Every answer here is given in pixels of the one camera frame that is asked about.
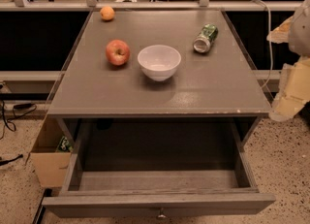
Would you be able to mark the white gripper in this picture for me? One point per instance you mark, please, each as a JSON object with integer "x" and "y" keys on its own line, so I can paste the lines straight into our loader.
{"x": 300, "y": 37}

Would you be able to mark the grey top drawer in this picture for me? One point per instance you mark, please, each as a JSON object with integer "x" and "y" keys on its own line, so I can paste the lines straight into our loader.
{"x": 134, "y": 167}

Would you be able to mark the grey wooden drawer cabinet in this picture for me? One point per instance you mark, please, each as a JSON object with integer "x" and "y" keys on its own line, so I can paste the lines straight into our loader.
{"x": 219, "y": 83}

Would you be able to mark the metal drawer knob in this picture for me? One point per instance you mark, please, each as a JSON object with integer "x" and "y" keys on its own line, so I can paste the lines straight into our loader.
{"x": 161, "y": 214}

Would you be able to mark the green soda can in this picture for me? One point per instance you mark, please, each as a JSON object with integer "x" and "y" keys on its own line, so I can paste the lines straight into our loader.
{"x": 204, "y": 41}

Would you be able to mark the white bowl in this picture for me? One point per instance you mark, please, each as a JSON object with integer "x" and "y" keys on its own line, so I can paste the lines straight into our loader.
{"x": 159, "y": 62}

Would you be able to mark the red apple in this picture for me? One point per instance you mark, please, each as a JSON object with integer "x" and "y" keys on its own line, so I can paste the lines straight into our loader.
{"x": 117, "y": 52}

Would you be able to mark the orange fruit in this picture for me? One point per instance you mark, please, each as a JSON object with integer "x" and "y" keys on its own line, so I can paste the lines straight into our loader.
{"x": 107, "y": 13}

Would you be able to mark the green chip bag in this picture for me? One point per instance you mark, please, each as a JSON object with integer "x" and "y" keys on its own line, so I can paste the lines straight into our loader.
{"x": 64, "y": 145}

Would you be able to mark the cardboard box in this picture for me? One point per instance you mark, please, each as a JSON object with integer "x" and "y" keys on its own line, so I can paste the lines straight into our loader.
{"x": 49, "y": 162}

